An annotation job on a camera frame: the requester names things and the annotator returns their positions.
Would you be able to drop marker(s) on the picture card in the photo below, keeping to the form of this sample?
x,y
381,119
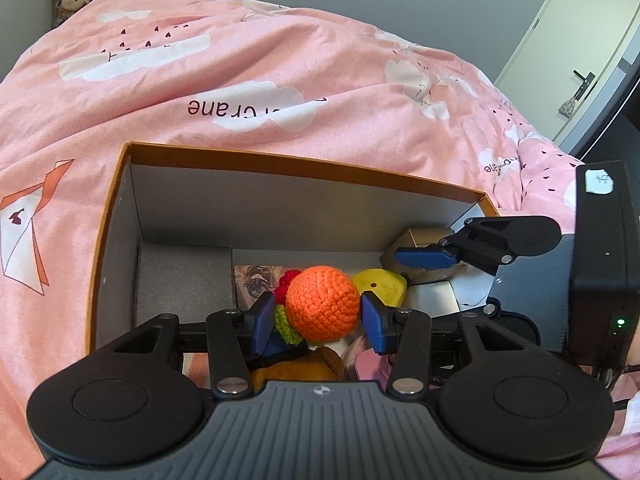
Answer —
x,y
250,285

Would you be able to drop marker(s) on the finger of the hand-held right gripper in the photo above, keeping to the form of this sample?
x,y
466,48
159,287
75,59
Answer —
x,y
425,258

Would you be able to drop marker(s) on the small patterned hanging pouch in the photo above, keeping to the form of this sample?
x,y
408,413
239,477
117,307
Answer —
x,y
567,108

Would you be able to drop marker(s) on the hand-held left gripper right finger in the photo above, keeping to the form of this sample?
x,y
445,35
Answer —
x,y
375,325

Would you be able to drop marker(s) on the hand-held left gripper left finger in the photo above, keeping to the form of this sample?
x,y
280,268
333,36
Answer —
x,y
262,325

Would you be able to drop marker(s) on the dark grey box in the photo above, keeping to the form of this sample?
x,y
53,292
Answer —
x,y
185,280

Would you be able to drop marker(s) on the brown bear plush blue uniform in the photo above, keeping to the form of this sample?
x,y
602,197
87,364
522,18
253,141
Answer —
x,y
300,367

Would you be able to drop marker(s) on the small brown cardboard box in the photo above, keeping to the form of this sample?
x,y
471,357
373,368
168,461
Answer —
x,y
420,237

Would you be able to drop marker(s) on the yellow plastic toy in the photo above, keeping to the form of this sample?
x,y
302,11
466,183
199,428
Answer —
x,y
380,285

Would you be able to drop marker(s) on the pink mini backpack pouch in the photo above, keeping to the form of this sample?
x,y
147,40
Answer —
x,y
365,365

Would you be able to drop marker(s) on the dark wardrobe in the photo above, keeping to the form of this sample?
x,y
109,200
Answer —
x,y
620,140

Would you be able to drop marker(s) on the orange crochet fruit toy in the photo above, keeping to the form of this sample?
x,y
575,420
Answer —
x,y
322,302

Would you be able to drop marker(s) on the pink printed blanket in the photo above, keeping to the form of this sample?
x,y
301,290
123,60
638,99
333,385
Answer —
x,y
200,85

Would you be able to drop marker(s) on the white door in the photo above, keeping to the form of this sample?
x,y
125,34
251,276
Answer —
x,y
560,35

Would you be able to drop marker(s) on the orange cardboard box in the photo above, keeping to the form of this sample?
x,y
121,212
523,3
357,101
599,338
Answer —
x,y
300,210

